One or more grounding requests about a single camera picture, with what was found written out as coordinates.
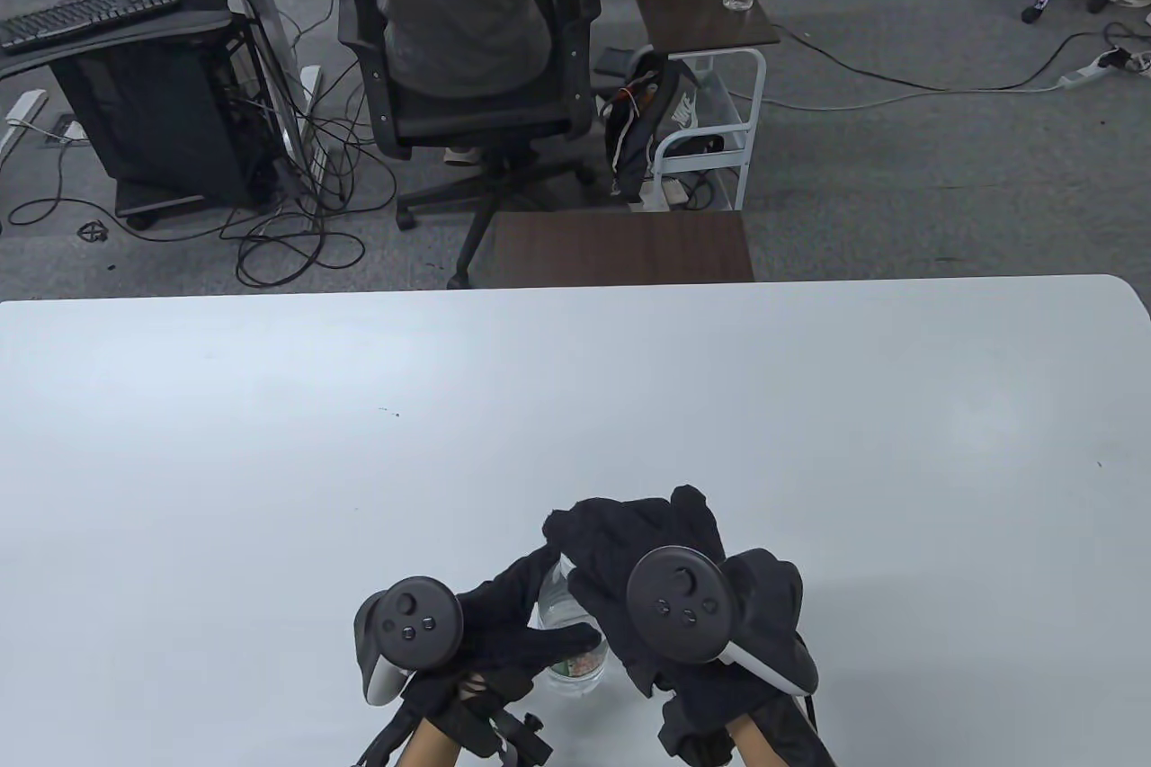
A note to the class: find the person's right hand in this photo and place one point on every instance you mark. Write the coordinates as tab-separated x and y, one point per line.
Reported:
629	524

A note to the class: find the person's left hand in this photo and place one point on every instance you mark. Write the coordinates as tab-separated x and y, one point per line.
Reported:
504	623

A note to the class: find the clear mineral water bottle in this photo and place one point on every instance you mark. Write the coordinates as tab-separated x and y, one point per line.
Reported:
568	614

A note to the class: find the person's right forearm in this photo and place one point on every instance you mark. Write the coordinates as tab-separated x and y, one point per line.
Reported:
755	744

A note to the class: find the person's left forearm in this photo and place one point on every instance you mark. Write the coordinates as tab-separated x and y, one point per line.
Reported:
427	744

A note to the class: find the black left hand controller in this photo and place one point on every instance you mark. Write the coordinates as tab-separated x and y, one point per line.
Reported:
418	621

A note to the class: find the black hand controller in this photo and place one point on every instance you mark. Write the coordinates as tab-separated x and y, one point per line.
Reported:
418	621
679	601

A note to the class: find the black right hand controller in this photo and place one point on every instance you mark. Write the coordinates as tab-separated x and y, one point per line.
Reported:
679	601

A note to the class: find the small brown wooden table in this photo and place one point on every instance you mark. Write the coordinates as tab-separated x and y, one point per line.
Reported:
620	250

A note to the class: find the black shoes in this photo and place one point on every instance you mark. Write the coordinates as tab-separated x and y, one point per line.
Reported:
697	145

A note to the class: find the black backpack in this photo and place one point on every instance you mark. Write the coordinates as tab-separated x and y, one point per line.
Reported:
643	129

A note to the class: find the black mesh office chair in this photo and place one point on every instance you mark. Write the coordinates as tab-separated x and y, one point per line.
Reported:
468	124

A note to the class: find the black computer tower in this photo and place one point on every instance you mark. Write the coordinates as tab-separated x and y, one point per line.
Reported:
153	115

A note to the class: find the white power strip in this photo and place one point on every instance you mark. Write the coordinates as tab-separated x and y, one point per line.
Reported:
1093	70

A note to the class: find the grey floor socket box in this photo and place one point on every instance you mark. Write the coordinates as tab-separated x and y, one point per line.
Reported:
74	128

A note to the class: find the white desk foot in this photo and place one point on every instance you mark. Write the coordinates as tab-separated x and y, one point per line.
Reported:
25	107

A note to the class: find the black keyboard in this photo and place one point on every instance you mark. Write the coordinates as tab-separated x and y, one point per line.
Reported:
90	13

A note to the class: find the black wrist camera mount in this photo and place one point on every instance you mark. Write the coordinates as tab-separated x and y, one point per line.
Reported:
504	726

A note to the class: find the brown side table white frame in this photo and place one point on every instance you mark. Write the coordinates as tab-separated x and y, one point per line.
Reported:
701	16

